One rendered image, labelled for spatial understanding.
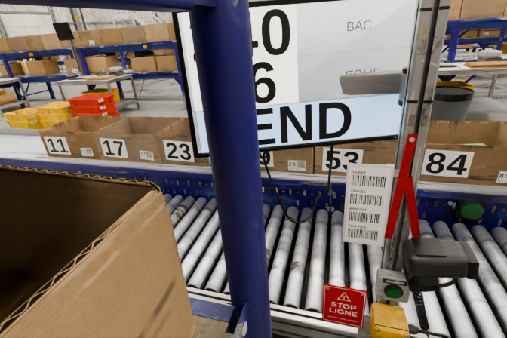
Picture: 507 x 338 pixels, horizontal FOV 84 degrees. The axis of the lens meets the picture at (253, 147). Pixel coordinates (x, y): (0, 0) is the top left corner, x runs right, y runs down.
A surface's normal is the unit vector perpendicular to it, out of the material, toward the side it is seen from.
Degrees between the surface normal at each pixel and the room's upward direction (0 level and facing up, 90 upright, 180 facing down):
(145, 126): 90
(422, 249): 8
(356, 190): 90
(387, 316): 0
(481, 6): 90
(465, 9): 90
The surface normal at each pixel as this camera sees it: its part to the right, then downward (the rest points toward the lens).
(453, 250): -0.21, -0.91
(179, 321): 0.96, 0.05
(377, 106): 0.07, 0.32
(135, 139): -0.26, 0.40
